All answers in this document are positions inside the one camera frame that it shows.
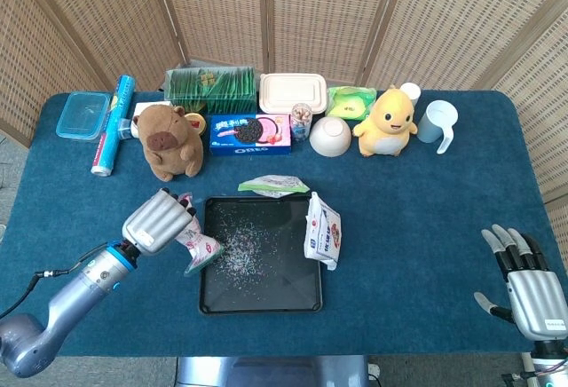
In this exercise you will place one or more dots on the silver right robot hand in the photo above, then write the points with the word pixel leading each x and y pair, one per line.
pixel 537 298

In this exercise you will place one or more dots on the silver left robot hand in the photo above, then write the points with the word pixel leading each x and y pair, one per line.
pixel 155 225

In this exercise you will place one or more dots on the pink white seasoning bag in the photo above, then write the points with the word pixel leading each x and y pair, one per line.
pixel 202 249

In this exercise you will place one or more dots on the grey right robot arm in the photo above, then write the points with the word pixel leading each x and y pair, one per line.
pixel 548 362

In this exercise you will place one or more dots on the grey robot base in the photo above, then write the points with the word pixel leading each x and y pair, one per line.
pixel 270 371

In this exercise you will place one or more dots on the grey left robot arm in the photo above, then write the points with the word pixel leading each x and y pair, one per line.
pixel 75 289

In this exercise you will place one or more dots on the green white packet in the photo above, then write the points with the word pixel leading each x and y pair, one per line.
pixel 275 185

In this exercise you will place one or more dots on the white bag blue print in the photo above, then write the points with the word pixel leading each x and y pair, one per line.
pixel 321 236

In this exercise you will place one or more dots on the brown capybara plush toy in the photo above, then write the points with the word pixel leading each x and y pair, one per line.
pixel 171 147

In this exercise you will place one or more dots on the scattered white crystals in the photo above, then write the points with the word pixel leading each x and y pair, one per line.
pixel 242 249

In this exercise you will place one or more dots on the blue cling film roll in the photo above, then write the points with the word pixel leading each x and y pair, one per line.
pixel 111 138

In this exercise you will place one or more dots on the small translucent jar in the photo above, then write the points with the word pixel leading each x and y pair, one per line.
pixel 125 129

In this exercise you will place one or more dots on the blue Oreo cookie box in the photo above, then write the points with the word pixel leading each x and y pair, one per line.
pixel 239 136

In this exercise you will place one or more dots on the clear container blue lid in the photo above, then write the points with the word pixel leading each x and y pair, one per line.
pixel 82 116

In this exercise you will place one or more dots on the black square plastic tray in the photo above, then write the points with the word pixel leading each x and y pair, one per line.
pixel 275 280

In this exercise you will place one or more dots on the blue table cloth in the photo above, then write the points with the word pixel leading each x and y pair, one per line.
pixel 421 227

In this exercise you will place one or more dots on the clear box green sachets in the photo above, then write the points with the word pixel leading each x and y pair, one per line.
pixel 213 87

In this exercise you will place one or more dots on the clear snack jar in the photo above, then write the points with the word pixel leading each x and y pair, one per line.
pixel 301 123

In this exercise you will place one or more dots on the beige lidded lunch box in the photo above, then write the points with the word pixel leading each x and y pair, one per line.
pixel 290 92

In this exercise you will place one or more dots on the beige upturned bowl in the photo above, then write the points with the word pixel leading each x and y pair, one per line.
pixel 330 136

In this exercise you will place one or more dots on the yellow dinosaur plush toy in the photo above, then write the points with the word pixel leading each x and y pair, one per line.
pixel 386 129

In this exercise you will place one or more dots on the green wet wipes pack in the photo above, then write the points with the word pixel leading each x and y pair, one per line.
pixel 350 103

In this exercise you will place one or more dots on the white paper cup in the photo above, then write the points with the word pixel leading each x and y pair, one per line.
pixel 411 92

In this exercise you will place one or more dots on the woven bamboo folding screen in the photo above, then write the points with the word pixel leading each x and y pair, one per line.
pixel 310 14

